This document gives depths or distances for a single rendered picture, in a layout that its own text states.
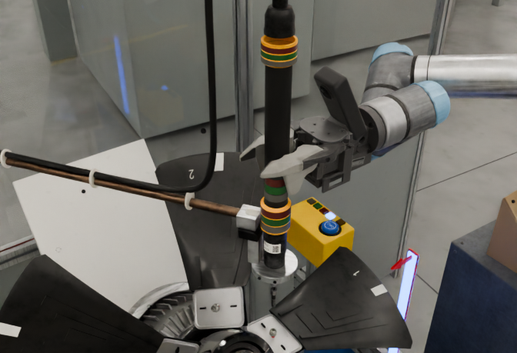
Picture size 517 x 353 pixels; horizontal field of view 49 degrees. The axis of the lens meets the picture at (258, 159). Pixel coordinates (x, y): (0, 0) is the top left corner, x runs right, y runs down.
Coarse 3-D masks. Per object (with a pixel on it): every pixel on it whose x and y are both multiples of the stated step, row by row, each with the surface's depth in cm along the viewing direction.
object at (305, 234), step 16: (304, 208) 142; (320, 208) 142; (304, 224) 137; (320, 224) 137; (288, 240) 144; (304, 240) 138; (320, 240) 132; (336, 240) 133; (352, 240) 138; (320, 256) 134
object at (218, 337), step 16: (192, 336) 93; (208, 336) 89; (224, 336) 86; (240, 336) 86; (256, 336) 87; (208, 352) 84; (224, 352) 85; (240, 352) 85; (256, 352) 87; (272, 352) 88
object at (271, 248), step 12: (276, 0) 63; (288, 0) 63; (276, 12) 63; (288, 12) 63; (276, 24) 63; (288, 24) 63; (276, 36) 64; (288, 36) 64; (264, 240) 82; (276, 240) 81; (264, 252) 83; (276, 252) 82; (276, 264) 84
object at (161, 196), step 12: (24, 168) 93; (36, 168) 92; (48, 168) 91; (84, 180) 89; (96, 180) 89; (132, 192) 87; (144, 192) 86; (156, 192) 86; (168, 192) 86; (180, 204) 85; (192, 204) 84; (204, 204) 84; (216, 204) 83
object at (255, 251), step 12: (240, 216) 81; (252, 216) 81; (240, 228) 82; (252, 228) 81; (252, 240) 82; (252, 252) 84; (288, 252) 87; (252, 264) 85; (264, 264) 85; (288, 264) 85; (264, 276) 83; (276, 276) 83; (288, 276) 83
